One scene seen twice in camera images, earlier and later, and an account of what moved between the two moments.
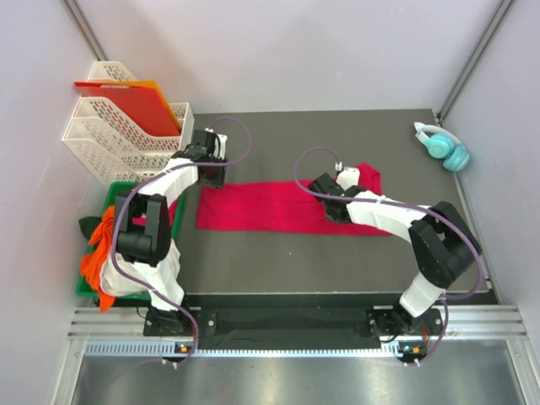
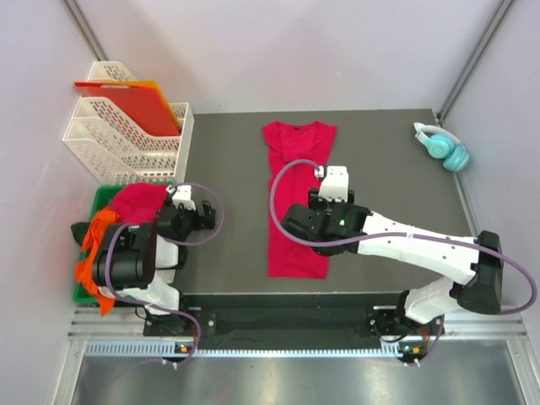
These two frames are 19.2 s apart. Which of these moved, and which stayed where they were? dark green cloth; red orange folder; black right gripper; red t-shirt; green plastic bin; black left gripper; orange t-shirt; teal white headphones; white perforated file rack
Moved: black right gripper; black left gripper; green plastic bin; dark green cloth; red t-shirt
Stayed: teal white headphones; red orange folder; white perforated file rack; orange t-shirt
